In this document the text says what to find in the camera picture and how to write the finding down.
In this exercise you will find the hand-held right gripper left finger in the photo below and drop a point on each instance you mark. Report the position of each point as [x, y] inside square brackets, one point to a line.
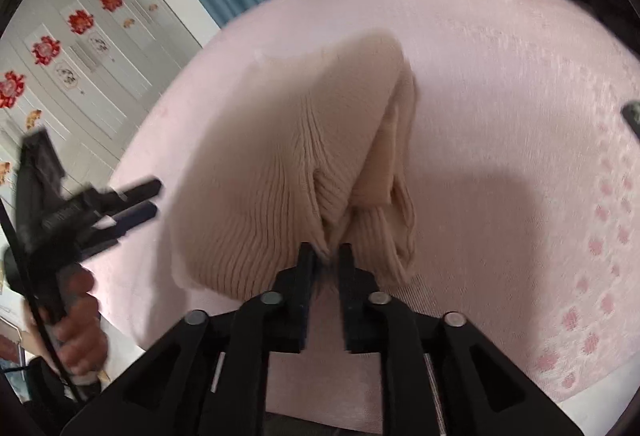
[306, 296]

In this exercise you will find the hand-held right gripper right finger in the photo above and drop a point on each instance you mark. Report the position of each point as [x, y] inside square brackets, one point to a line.
[347, 296]

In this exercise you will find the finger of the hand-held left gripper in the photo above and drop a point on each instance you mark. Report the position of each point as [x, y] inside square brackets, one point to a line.
[135, 217]
[137, 193]

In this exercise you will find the beige knit sweater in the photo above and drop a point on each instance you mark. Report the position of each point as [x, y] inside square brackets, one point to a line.
[280, 165]

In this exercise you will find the person's left hand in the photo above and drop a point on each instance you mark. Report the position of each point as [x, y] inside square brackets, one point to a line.
[80, 331]

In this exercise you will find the red paper door decoration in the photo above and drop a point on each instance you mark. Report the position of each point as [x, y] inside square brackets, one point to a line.
[80, 20]
[10, 88]
[46, 49]
[111, 0]

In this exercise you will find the white wardrobe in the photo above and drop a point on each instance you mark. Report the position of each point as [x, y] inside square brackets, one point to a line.
[150, 60]

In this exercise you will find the small round sticker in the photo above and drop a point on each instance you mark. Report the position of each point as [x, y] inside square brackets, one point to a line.
[97, 43]
[65, 75]

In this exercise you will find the bed with pink sheet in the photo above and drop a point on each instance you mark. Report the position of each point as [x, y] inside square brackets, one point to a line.
[500, 165]

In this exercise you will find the dark smartphone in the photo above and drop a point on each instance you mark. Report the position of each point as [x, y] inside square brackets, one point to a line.
[634, 115]

